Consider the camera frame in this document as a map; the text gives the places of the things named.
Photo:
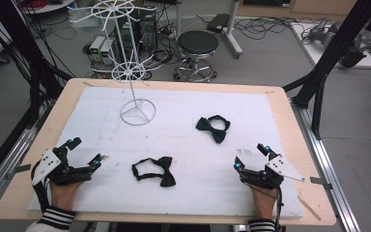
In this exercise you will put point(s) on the thin wooden stick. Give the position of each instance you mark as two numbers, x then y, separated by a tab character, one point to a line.
309	208

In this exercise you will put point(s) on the aluminium frame rail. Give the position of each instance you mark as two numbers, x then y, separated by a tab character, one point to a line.
9	161
322	154

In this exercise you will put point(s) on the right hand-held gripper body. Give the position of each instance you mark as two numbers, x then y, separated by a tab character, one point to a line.
270	174

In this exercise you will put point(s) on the black round stool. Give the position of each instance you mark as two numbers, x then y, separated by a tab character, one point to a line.
197	42

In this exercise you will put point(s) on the grey metal bracket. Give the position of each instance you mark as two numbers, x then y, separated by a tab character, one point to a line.
19	169
320	182

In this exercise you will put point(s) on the round white table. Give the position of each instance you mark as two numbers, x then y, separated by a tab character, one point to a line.
48	6

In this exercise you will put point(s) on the grey power supply unit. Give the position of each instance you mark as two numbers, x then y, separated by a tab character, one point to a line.
107	52
96	46

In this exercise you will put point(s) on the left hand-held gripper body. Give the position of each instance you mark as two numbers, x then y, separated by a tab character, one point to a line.
65	172

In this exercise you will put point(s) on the white cloth mat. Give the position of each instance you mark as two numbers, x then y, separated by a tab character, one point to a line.
190	161

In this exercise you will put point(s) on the black flat box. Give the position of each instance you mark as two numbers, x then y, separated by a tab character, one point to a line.
218	22

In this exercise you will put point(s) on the person's right hand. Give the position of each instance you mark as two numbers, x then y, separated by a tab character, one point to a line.
264	203

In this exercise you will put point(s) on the white floor platform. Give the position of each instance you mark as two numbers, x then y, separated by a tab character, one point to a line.
315	53

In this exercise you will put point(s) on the white desk leg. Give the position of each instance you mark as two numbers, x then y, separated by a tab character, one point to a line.
233	35

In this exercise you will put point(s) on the black computer tower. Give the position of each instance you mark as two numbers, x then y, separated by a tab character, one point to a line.
148	30

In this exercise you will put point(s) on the black bow tie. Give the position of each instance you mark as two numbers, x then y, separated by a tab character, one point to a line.
166	176
217	133

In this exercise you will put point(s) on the person's left hand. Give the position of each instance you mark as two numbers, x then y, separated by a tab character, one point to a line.
62	196

